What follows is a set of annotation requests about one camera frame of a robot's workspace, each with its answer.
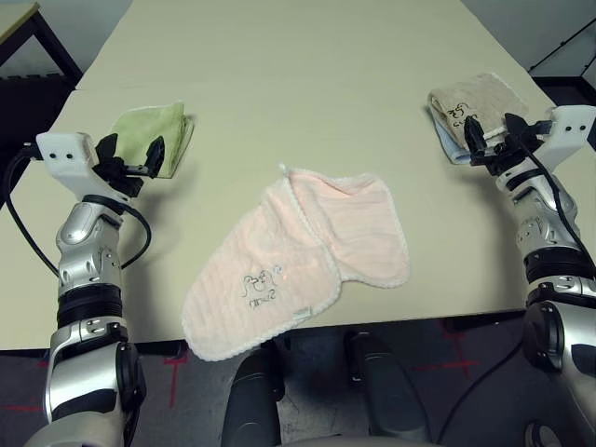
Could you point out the pink terry towel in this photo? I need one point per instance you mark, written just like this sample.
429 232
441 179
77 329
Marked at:
279 242

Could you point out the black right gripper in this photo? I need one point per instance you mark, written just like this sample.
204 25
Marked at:
496 156

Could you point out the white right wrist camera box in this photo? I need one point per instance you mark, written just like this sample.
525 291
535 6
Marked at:
570 123

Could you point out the folded green towel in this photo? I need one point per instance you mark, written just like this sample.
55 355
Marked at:
149 123

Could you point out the folded beige towel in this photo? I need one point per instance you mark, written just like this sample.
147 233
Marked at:
475 93

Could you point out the black foam floor mats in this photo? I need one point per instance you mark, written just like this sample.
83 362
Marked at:
32 98

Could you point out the grey robot torso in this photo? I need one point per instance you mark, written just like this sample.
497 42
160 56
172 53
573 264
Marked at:
326 441

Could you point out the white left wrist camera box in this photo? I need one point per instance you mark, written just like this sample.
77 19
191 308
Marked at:
65 149

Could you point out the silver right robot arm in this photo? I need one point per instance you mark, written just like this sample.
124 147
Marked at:
540 219

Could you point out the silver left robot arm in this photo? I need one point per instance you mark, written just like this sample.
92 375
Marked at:
84 233

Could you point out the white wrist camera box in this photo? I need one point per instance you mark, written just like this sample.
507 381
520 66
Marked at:
570 123
65 149

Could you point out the grey round floor object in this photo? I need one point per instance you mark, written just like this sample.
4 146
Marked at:
540 435

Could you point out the folded light blue towel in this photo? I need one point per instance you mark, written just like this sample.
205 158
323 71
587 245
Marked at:
449 146

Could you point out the black metal frame stand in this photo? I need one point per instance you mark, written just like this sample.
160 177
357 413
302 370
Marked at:
563 73

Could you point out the grey robot left leg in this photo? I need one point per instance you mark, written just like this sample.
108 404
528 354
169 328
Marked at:
253 400

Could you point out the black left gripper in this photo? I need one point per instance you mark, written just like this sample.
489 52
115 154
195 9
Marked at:
118 179

